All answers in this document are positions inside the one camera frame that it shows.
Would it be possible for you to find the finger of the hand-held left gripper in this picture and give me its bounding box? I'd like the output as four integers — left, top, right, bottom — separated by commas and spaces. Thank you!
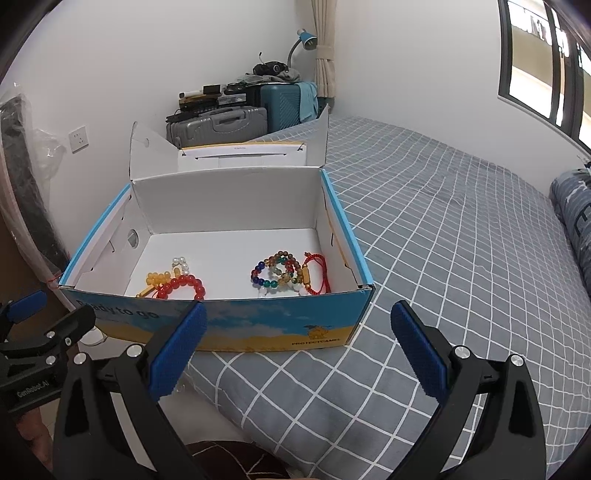
0, 291, 49, 344
0, 305, 97, 370

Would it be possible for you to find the dark patterned cloth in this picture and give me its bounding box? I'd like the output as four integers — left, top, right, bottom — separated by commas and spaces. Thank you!
185, 440, 291, 480

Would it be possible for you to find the brown bead bracelet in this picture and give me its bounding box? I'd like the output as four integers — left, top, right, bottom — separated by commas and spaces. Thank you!
265, 250, 301, 284

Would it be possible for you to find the stack of black devices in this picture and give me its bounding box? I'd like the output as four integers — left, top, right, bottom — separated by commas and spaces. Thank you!
178, 83, 259, 112

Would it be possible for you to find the multicolour bead bracelet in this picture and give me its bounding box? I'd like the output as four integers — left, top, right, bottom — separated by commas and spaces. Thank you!
250, 261, 283, 292

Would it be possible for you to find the blue patterned folded quilt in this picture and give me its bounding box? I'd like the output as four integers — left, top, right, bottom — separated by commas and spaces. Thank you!
549, 168, 591, 289

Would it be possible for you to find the person's left hand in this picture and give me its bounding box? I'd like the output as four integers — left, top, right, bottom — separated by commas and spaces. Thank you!
16, 406, 55, 467

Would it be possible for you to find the yellow bead bracelet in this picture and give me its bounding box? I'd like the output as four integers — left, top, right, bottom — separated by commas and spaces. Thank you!
136, 271, 174, 298

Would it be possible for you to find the teal suitcase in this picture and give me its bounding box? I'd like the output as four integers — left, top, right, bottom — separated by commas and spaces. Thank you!
259, 82, 319, 134

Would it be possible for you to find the beige curtain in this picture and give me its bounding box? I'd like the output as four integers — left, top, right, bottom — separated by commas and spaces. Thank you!
310, 0, 341, 100

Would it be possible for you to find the red bead bracelet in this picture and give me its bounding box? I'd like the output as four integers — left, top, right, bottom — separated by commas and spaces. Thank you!
157, 274, 207, 302

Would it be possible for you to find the plastic wrapped black roll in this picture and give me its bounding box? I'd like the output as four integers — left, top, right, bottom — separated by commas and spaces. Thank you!
0, 83, 72, 278

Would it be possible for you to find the red string bracelet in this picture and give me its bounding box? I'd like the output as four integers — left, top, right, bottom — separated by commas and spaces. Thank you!
300, 251, 329, 296

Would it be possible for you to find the blue and yellow cardboard box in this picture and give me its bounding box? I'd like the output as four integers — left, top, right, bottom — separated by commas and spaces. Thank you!
58, 104, 376, 352

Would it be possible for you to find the blue desk lamp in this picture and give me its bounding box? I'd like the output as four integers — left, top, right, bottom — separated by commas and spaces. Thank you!
287, 28, 318, 70

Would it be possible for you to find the dark framed window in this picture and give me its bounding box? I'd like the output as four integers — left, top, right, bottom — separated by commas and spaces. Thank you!
498, 0, 591, 155

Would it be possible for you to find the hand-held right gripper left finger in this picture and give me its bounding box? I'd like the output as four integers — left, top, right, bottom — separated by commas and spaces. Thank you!
52, 300, 208, 480

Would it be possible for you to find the grey suitcase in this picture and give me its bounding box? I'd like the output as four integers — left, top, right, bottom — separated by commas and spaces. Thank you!
166, 106, 269, 148

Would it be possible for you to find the grey checked bedsheet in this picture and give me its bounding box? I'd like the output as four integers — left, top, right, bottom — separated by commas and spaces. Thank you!
185, 115, 591, 480

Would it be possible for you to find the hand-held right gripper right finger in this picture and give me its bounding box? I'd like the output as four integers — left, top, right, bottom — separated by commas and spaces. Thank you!
390, 300, 548, 480

